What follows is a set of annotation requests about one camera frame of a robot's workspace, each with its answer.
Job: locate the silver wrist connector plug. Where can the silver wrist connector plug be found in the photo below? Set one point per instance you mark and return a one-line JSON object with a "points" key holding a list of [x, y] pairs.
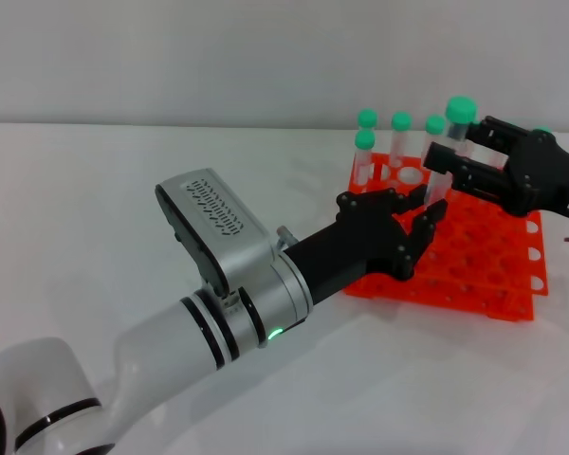
{"points": [[285, 235]]}

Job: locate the clear test tube green cap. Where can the clear test tube green cap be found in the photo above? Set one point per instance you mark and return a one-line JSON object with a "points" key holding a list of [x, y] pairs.
{"points": [[401, 121], [460, 114], [543, 129], [435, 124], [367, 118], [364, 140]]}

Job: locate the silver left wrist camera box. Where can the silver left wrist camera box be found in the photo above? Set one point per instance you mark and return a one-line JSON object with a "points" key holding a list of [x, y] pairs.
{"points": [[218, 218]]}

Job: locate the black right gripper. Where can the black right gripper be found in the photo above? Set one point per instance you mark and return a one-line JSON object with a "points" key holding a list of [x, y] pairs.
{"points": [[545, 175]]}

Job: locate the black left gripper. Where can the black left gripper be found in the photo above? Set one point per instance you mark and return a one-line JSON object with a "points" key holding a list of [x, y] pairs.
{"points": [[360, 237]]}

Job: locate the orange plastic test tube rack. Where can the orange plastic test tube rack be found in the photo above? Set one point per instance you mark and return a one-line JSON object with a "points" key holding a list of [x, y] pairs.
{"points": [[479, 265]]}

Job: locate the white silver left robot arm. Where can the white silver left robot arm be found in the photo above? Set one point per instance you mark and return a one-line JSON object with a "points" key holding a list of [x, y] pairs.
{"points": [[161, 341]]}

